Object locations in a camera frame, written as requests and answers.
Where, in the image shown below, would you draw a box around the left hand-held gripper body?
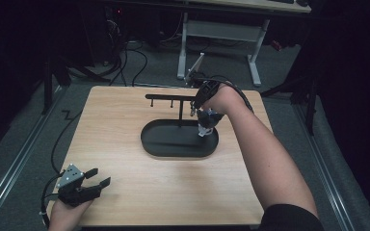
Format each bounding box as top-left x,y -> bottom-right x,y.
56,163 -> 103,208

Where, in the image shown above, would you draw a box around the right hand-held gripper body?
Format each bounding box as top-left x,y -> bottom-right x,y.
185,52 -> 222,110

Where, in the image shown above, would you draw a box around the grey and black plush keychain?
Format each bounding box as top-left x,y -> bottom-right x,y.
197,108 -> 225,138

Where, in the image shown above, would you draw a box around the black key hook stand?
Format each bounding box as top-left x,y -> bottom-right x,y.
140,93 -> 220,159

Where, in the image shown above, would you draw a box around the person's right hand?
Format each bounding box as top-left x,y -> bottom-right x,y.
201,85 -> 251,116

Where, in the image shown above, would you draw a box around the person's left hand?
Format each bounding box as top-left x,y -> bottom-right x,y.
47,198 -> 93,231

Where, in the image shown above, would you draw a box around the black tripod stand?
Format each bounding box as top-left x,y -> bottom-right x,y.
259,75 -> 320,137
40,56 -> 111,116

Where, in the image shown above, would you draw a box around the person's black sleeve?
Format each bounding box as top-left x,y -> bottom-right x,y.
257,203 -> 326,231

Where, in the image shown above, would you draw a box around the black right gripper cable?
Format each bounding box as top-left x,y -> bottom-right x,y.
196,74 -> 255,114

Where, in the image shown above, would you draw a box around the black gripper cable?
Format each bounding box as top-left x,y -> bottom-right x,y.
196,74 -> 255,114
38,109 -> 83,227

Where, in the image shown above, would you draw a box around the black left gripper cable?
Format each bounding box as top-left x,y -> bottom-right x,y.
38,109 -> 83,227

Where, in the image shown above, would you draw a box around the white frame desk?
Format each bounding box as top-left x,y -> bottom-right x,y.
175,0 -> 313,88

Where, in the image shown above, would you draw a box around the metal floor rail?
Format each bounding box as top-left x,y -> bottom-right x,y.
292,103 -> 357,231
0,86 -> 65,223

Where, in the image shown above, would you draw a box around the black floor cables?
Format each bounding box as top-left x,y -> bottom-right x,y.
108,18 -> 149,88

